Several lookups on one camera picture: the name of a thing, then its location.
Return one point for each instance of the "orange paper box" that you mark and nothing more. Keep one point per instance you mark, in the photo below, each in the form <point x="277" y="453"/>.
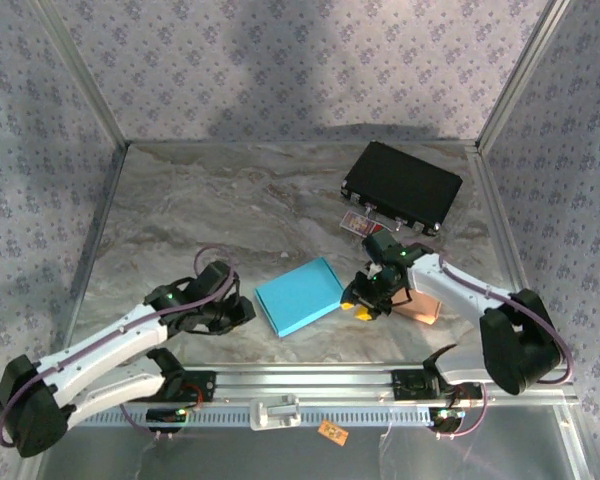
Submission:
<point x="422" y="310"/>

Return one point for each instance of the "blue paper box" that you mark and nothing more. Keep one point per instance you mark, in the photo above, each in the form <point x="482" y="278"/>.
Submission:
<point x="300" y="295"/>

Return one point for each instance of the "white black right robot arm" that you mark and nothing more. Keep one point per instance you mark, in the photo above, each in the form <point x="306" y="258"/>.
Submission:
<point x="520" y="345"/>

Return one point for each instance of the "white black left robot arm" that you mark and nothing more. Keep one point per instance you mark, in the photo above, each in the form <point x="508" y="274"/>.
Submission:
<point x="30" y="415"/>

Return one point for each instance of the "purple printed card packet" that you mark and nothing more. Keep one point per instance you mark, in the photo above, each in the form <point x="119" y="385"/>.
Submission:
<point x="355" y="222"/>

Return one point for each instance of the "black hard case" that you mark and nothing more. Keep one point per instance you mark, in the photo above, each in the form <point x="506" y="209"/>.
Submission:
<point x="405" y="185"/>

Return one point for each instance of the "black left controller board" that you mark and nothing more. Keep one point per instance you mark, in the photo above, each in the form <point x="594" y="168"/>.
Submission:
<point x="162" y="416"/>

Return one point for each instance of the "black controller board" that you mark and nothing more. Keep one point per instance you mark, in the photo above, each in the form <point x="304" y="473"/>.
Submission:
<point x="447" y="422"/>
<point x="162" y="416"/>

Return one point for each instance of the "orange tag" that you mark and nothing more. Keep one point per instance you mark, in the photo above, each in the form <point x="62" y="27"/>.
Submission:
<point x="332" y="432"/>

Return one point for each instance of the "black right controller board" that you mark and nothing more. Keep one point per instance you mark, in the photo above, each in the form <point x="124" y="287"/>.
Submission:
<point x="447" y="422"/>

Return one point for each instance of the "grey metal panel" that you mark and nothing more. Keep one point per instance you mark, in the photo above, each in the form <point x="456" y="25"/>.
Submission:
<point x="280" y="460"/>

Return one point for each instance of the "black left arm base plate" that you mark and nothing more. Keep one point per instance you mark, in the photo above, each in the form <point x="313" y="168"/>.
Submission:
<point x="205" y="385"/>

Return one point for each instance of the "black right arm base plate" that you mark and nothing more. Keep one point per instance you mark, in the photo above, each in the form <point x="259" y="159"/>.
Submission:
<point x="405" y="385"/>

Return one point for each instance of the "aluminium mounting rail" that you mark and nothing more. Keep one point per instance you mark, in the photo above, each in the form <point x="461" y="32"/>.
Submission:
<point x="305" y="382"/>

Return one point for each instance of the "white plastic bracket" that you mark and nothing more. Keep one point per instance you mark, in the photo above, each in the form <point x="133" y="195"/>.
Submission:
<point x="267" y="417"/>

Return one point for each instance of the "aluminium table edge rail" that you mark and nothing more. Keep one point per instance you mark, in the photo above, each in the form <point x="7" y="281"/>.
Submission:
<point x="107" y="200"/>
<point x="490" y="190"/>
<point x="230" y="143"/>

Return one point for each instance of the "aluminium frame post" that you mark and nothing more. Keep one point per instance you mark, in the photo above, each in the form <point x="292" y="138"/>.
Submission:
<point x="524" y="70"/>
<point x="82" y="70"/>

